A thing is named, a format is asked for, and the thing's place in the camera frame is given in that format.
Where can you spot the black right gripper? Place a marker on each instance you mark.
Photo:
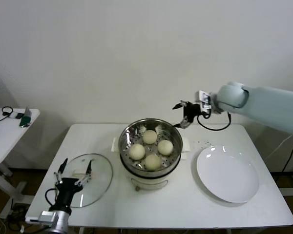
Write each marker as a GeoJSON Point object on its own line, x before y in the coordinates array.
{"type": "Point", "coordinates": [193, 111]}

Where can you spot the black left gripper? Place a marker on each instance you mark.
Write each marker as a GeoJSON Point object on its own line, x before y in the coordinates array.
{"type": "Point", "coordinates": [67, 192]}

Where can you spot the round glass pot lid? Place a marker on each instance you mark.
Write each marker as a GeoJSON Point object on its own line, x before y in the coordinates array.
{"type": "Point", "coordinates": [101, 175]}

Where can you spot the white steamed baozi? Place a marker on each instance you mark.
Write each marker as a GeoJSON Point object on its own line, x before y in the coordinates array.
{"type": "Point", "coordinates": [165, 147]}
{"type": "Point", "coordinates": [137, 151]}
{"type": "Point", "coordinates": [150, 136]}
{"type": "Point", "coordinates": [153, 162]}

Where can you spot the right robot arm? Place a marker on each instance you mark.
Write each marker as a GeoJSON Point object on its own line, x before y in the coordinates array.
{"type": "Point", "coordinates": [271, 104]}

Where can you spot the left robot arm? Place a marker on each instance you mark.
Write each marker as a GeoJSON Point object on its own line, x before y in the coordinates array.
{"type": "Point", "coordinates": [56, 220]}

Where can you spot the perforated steel steamer basket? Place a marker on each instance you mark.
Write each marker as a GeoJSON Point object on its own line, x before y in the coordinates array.
{"type": "Point", "coordinates": [127, 136]}

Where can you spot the scattered brown crumbs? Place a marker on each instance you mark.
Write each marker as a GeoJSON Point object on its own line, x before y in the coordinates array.
{"type": "Point", "coordinates": [198, 142]}

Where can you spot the green object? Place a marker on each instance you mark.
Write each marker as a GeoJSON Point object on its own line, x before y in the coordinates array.
{"type": "Point", "coordinates": [25, 121]}

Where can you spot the grey triangular stand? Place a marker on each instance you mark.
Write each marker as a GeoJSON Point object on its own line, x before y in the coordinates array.
{"type": "Point", "coordinates": [28, 112]}

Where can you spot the white side table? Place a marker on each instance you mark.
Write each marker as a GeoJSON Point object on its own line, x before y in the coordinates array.
{"type": "Point", "coordinates": [7, 141]}

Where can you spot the round white plate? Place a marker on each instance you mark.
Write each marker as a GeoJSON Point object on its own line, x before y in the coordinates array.
{"type": "Point", "coordinates": [227, 173]}

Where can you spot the white electric cooker pot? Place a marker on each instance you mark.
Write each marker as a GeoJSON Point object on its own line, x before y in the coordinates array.
{"type": "Point", "coordinates": [149, 181]}

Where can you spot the small black device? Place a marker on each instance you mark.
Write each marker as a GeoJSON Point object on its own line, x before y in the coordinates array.
{"type": "Point", "coordinates": [20, 115]}

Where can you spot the small white device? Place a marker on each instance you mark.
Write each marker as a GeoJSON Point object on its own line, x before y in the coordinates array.
{"type": "Point", "coordinates": [13, 115]}

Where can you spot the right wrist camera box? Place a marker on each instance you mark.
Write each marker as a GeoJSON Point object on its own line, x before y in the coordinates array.
{"type": "Point", "coordinates": [205, 100]}

